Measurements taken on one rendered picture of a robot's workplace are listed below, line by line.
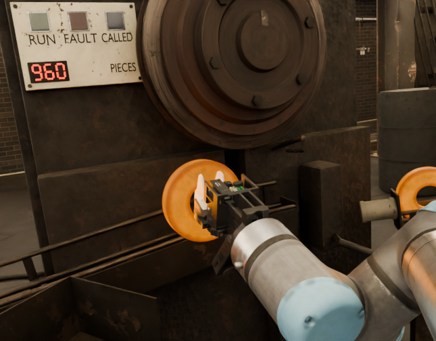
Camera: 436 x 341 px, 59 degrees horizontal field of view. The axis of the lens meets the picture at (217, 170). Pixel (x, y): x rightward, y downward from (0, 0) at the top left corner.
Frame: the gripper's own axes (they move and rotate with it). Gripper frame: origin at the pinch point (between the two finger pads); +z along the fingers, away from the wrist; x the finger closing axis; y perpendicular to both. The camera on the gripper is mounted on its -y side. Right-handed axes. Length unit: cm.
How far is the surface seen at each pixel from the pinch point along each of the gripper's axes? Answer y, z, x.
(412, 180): -9, 1, -59
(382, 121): -72, 173, -242
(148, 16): 28.1, 24.7, 2.3
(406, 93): -43, 157, -244
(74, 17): 26.7, 37.6, 15.4
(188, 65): 19.3, 18.2, -3.9
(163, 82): 15.5, 21.0, 0.7
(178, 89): 14.2, 18.8, -1.9
